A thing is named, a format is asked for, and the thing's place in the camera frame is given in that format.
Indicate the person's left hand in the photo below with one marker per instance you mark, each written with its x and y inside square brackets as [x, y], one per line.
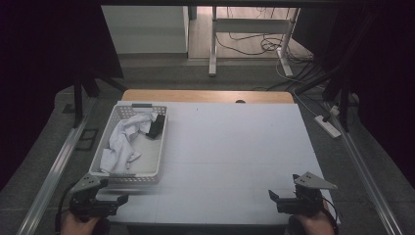
[78, 225]

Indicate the black cloth garment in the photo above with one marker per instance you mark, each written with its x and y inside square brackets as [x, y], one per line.
[156, 126]

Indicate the black metal stand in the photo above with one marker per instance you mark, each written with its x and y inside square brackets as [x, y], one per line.
[78, 101]
[342, 98]

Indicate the white desk frame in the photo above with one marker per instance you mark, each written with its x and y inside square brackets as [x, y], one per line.
[213, 49]

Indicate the white cabinet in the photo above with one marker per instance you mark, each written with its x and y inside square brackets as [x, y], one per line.
[145, 29]

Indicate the white power strip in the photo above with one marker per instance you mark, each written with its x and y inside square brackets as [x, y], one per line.
[327, 126]

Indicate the white cloth garment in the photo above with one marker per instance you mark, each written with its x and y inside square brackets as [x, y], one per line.
[122, 140]

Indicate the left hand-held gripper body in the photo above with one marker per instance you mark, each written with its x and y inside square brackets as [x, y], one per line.
[85, 199]

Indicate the wooden table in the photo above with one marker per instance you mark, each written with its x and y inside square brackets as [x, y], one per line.
[208, 96]

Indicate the white perforated plastic basket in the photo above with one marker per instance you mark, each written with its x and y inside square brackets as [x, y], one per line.
[148, 153]

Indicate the black floor bracket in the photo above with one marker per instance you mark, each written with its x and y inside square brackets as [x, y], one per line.
[86, 139]

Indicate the person's right hand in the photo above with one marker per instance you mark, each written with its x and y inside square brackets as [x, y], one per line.
[310, 225]

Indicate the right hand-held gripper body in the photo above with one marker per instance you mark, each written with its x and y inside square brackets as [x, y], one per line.
[305, 197]

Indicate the aluminium rail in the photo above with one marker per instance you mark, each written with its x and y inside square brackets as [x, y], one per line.
[365, 173]
[52, 176]

